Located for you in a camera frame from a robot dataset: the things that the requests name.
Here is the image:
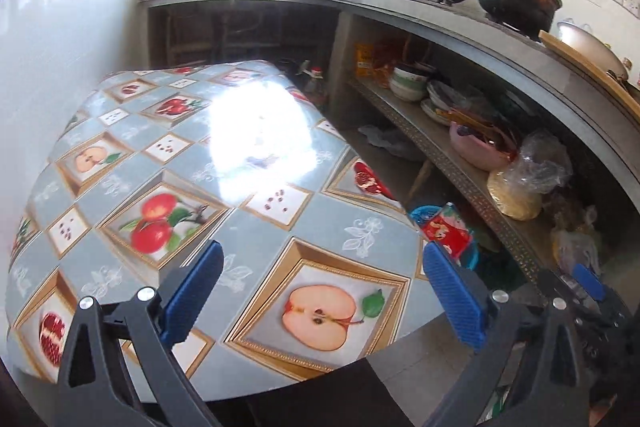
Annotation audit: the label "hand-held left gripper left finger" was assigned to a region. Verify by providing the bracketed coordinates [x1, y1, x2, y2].
[56, 241, 224, 427]

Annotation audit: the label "pink basin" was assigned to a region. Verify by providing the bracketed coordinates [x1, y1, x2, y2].
[449, 122, 517, 172]

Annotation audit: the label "red snack packets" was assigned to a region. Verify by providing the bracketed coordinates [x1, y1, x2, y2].
[372, 42, 402, 88]

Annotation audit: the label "steel pan with lid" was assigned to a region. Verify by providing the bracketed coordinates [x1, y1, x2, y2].
[556, 21, 629, 78]

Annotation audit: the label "fruit print tablecloth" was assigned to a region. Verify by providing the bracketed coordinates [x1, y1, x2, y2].
[5, 59, 436, 383]

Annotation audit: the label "bottle with red cap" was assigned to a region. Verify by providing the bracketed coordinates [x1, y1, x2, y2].
[300, 62, 329, 104]

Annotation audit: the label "stack of bowls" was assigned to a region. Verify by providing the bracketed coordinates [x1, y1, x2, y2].
[389, 63, 429, 102]

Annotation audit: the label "clear plastic bag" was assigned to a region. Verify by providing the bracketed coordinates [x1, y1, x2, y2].
[502, 129, 574, 196]

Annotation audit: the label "blue plastic bin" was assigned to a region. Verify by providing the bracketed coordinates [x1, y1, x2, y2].
[410, 204, 482, 271]

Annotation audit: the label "white rag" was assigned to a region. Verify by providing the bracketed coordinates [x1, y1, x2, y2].
[357, 124, 417, 158]

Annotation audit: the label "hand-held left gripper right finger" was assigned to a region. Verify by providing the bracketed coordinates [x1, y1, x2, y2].
[422, 242, 593, 427]

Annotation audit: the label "orange snack packet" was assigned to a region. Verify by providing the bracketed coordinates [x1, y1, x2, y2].
[355, 44, 377, 78]

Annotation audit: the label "concrete kitchen counter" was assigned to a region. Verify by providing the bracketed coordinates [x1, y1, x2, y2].
[137, 0, 640, 288]

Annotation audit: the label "stack of plates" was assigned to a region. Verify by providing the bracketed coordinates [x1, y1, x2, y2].
[420, 82, 467, 126]

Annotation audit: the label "wooden cutting board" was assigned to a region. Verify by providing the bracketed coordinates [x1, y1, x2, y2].
[539, 29, 640, 114]

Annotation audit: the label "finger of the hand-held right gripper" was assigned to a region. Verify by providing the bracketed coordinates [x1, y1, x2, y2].
[572, 263, 609, 306]

